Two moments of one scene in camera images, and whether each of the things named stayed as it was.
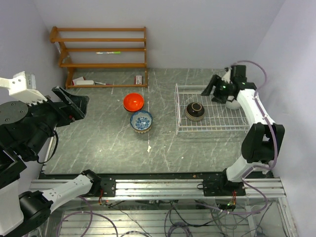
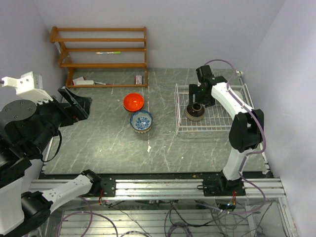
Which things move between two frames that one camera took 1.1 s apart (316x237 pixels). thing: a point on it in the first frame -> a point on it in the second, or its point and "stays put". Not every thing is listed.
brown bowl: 194,111 stays put
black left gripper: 78,103 stays put
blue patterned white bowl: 140,121 stays put
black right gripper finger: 215,80 -> 193,88
